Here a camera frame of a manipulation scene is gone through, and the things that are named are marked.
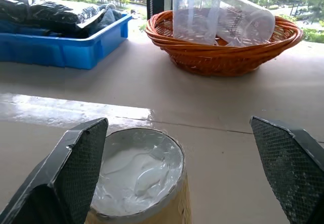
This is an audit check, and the upturned tan paper cup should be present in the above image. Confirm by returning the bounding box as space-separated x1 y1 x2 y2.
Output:
84 128 192 224

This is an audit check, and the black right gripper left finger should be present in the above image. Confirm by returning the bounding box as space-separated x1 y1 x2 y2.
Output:
0 117 109 224

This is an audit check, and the brown wicker basket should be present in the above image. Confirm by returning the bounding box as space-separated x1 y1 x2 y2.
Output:
145 10 304 77

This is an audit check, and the blue plastic bin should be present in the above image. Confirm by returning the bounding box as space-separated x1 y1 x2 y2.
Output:
0 13 133 70

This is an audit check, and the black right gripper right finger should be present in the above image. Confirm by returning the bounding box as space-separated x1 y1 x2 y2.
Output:
250 116 324 224

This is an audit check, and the clear plastic measuring cup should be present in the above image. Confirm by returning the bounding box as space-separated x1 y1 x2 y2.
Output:
172 0 223 45
216 0 276 47

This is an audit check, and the black plastic bag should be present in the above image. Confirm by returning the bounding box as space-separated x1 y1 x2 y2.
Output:
0 0 125 39

